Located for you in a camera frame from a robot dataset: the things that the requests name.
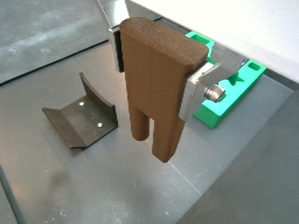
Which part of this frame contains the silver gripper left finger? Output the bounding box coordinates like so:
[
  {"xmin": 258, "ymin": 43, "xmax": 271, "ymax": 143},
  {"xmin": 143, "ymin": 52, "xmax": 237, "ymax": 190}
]
[{"xmin": 96, "ymin": 0, "xmax": 130, "ymax": 73}]

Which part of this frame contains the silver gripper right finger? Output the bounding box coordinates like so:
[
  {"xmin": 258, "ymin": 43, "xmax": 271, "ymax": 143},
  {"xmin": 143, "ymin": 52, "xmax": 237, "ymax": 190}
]
[{"xmin": 179, "ymin": 43, "xmax": 245, "ymax": 121}]

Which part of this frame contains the brown two-pronged block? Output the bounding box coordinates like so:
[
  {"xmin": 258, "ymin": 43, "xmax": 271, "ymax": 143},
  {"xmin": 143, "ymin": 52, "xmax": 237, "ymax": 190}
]
[{"xmin": 120, "ymin": 17, "xmax": 209, "ymax": 163}]

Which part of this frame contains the green shape sorter board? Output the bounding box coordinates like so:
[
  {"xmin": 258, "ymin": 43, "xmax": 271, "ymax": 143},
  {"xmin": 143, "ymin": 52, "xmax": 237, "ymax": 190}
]
[{"xmin": 186, "ymin": 31, "xmax": 267, "ymax": 129}]

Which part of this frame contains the dark grey curved bracket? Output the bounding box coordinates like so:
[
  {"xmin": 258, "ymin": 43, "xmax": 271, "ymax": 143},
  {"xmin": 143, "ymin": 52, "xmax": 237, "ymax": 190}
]
[{"xmin": 42, "ymin": 73, "xmax": 118, "ymax": 150}]

